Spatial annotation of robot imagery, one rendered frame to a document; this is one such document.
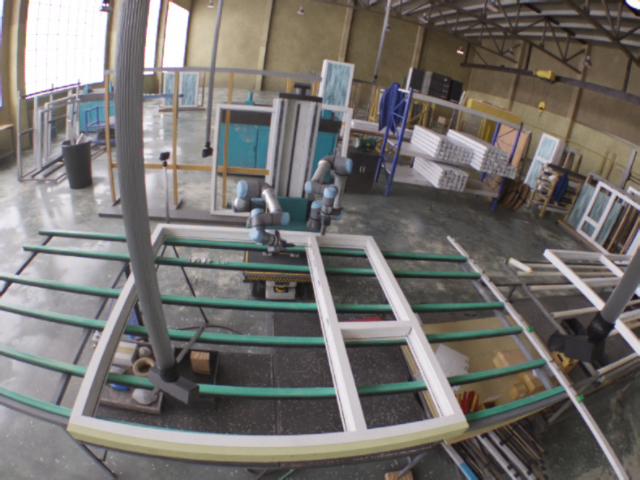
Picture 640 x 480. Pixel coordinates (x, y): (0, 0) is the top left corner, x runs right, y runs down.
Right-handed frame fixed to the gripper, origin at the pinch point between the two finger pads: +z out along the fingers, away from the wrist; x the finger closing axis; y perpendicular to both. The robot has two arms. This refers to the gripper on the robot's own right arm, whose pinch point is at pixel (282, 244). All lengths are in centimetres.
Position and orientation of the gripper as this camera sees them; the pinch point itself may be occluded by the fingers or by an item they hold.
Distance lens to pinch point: 200.9
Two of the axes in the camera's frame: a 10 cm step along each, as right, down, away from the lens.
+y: 9.1, -0.8, -4.1
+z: 4.2, 2.0, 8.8
